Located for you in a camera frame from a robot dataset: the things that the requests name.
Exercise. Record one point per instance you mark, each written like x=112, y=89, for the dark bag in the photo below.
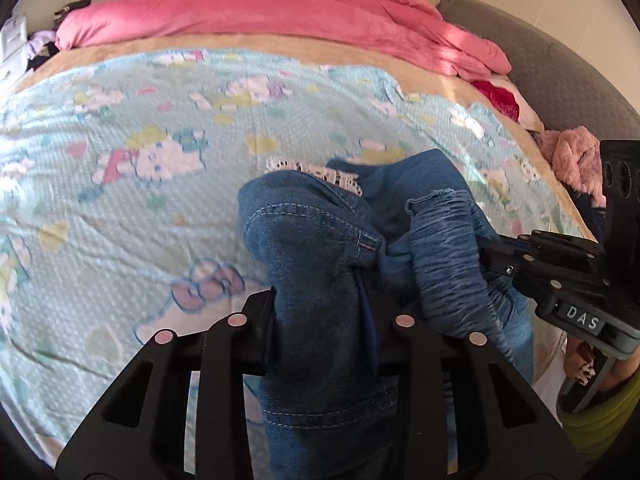
x=70, y=10

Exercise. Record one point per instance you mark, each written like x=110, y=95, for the red floral cloth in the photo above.
x=495, y=97

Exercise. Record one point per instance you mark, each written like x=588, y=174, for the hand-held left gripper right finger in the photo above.
x=371, y=325

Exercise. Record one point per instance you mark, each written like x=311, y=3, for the light blue cartoon printed blanket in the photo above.
x=150, y=210

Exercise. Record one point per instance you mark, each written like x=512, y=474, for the purple cloth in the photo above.
x=40, y=42

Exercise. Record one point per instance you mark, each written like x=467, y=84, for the green clothed person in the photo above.
x=610, y=420

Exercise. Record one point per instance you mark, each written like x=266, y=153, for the pink fluffy cloth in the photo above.
x=570, y=155

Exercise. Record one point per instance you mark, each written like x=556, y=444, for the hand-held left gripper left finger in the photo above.
x=260, y=330

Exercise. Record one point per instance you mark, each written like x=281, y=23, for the pink duvet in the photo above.
x=250, y=10

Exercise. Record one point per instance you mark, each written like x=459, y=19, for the grey quilted headboard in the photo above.
x=560, y=85

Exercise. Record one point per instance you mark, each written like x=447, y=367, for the dark navy cloth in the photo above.
x=590, y=215

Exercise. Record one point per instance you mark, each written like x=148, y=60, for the person's right hand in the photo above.
x=580, y=360

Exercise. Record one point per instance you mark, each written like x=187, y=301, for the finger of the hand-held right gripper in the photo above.
x=560, y=245
x=505, y=260

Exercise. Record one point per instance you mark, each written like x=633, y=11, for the white plastic box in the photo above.
x=12, y=45

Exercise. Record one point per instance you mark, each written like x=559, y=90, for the blue denim pants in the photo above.
x=310, y=270

